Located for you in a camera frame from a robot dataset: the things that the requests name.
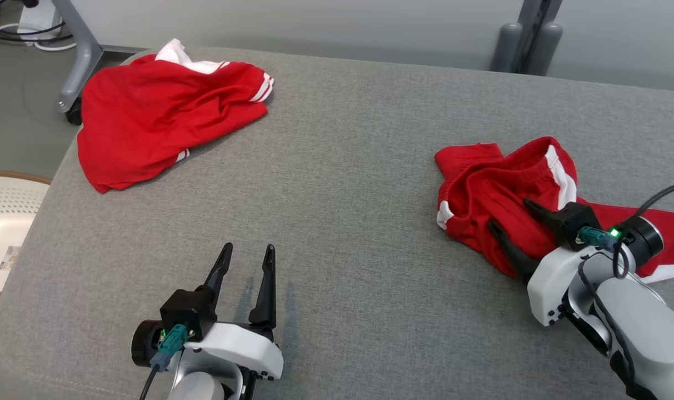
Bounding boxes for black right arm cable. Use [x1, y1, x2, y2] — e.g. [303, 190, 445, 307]
[577, 179, 674, 281]

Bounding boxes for grey metal partition post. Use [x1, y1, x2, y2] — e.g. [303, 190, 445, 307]
[509, 0, 563, 76]

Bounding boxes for grey cylindrical post foot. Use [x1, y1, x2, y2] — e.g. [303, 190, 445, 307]
[490, 22, 524, 73]
[526, 22, 564, 77]

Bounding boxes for white perforated laundry basket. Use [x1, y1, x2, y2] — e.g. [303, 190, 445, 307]
[0, 169, 53, 306]

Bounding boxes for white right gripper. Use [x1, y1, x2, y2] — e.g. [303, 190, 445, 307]
[487, 198, 605, 327]

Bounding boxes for red shorts with white trim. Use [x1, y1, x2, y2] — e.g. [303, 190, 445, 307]
[434, 136, 674, 284]

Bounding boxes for red shirt with white sleeves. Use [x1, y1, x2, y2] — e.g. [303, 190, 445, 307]
[77, 38, 275, 194]

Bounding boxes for black floor cable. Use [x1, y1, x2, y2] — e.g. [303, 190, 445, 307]
[0, 21, 74, 46]

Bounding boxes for white power strip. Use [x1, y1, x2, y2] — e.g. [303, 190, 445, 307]
[17, 0, 58, 35]

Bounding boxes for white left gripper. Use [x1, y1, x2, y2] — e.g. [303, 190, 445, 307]
[183, 243, 285, 382]

